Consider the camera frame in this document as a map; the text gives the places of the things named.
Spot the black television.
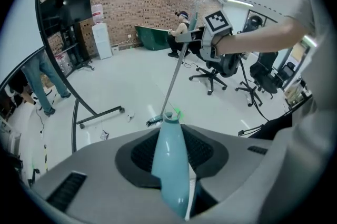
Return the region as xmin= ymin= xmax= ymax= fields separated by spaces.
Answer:
xmin=38 ymin=0 xmax=92 ymax=28

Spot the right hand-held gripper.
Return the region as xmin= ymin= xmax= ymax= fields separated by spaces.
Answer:
xmin=175 ymin=9 xmax=234 ymax=62

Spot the black office chair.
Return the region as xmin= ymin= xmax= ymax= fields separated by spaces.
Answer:
xmin=235 ymin=51 xmax=280 ymax=108
xmin=275 ymin=61 xmax=297 ymax=89
xmin=189 ymin=43 xmax=244 ymax=96

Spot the teal broom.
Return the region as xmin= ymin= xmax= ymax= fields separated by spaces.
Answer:
xmin=146 ymin=12 xmax=199 ymax=128

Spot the clear water bottle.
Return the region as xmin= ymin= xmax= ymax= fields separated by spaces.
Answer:
xmin=91 ymin=4 xmax=104 ymax=25

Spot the teal dustpan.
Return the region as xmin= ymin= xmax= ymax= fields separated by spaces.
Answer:
xmin=151 ymin=111 xmax=191 ymax=220

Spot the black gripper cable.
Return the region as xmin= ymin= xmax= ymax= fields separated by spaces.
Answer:
xmin=238 ymin=54 xmax=270 ymax=121

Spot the person's right forearm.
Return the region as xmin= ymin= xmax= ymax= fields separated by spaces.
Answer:
xmin=215 ymin=16 xmax=311 ymax=56

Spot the ceiling tube light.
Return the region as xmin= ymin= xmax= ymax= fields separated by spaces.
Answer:
xmin=226 ymin=0 xmax=253 ymax=6

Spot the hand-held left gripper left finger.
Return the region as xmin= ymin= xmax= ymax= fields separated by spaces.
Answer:
xmin=115 ymin=128 xmax=161 ymax=189

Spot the white water dispenser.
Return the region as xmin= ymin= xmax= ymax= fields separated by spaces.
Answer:
xmin=91 ymin=23 xmax=113 ymax=60

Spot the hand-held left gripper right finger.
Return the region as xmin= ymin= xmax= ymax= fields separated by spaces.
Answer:
xmin=181 ymin=124 xmax=230 ymax=180

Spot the person's grey shirt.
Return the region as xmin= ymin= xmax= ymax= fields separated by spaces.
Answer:
xmin=250 ymin=0 xmax=335 ymax=192

